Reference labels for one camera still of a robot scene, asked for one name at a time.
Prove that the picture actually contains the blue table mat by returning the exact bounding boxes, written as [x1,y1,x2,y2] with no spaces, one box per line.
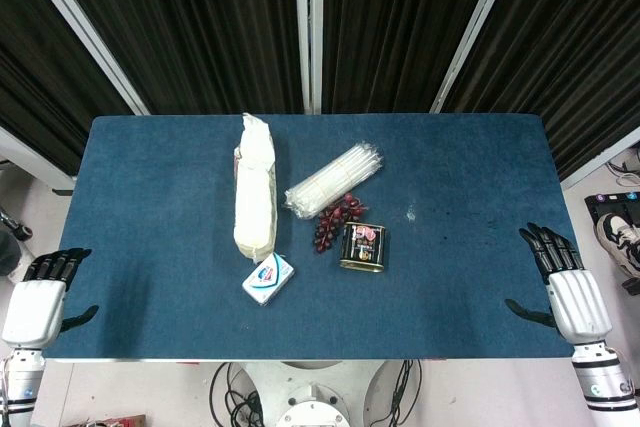
[43,114,576,361]

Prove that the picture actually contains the black white sneaker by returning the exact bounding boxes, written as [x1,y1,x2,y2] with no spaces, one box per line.
[593,212,640,279]

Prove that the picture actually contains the black cables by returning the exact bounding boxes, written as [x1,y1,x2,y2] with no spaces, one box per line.
[208,360,265,427]

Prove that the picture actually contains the black device with buttons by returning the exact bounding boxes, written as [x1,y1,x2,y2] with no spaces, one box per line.
[584,190,640,228]

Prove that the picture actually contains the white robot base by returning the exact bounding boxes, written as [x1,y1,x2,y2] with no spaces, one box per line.
[248,359,386,427]

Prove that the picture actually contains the bunch of purple grapes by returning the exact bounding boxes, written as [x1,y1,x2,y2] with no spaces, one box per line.
[311,193,372,257]

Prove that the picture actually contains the black curtain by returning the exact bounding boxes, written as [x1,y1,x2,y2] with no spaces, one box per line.
[0,0,640,182]

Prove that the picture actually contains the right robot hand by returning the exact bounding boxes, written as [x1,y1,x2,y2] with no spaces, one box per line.
[504,221,613,347]

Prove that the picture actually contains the white frame post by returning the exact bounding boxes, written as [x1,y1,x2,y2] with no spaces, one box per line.
[429,0,522,115]
[12,0,151,116]
[293,0,325,115]

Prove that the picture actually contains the pack of clear plastic straws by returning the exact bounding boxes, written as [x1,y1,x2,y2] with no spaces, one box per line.
[284,142,385,221]

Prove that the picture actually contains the black food tin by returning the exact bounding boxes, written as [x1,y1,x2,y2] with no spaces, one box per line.
[338,221,387,274]

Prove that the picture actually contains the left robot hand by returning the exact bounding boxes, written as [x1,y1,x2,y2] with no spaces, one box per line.
[0,247,100,350]

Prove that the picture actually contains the long white plastic package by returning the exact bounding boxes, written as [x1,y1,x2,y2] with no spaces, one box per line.
[232,112,278,264]

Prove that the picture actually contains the white blue soap box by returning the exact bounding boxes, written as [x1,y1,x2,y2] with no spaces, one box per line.
[241,252,296,306]

